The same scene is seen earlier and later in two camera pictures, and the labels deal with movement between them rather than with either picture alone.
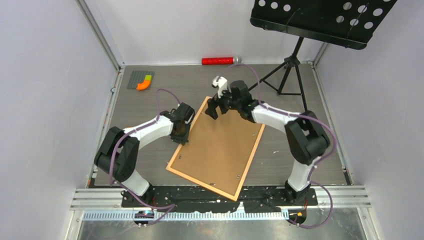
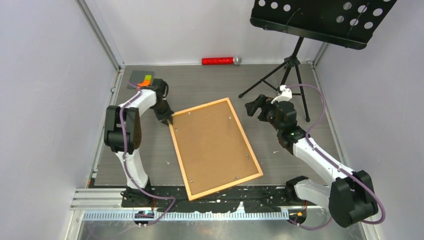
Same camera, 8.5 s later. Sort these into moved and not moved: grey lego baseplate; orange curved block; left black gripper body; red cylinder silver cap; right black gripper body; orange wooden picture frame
Moved: right black gripper body; left black gripper body; orange wooden picture frame
Not moved: orange curved block; red cylinder silver cap; grey lego baseplate
